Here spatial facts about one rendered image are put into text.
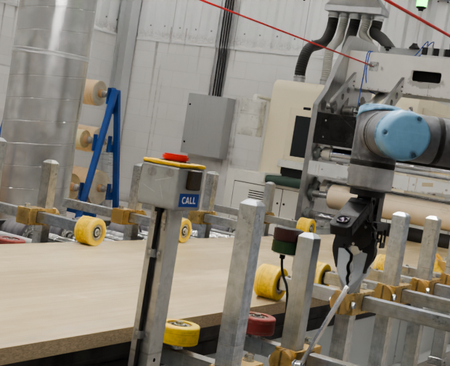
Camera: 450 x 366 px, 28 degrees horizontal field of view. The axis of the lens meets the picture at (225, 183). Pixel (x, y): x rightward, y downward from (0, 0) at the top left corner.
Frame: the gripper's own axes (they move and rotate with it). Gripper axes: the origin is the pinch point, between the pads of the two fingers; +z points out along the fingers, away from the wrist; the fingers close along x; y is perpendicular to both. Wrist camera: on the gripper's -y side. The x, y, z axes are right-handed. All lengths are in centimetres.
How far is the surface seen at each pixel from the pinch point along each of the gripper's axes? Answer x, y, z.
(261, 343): 15.8, -2.4, 15.2
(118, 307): 37.2, -24.6, 10.7
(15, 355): 26, -65, 12
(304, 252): 7.6, -6.5, -5.9
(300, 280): 7.5, -6.5, -0.2
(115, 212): 118, 74, 5
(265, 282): 29.1, 20.3, 6.5
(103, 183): 506, 551, 43
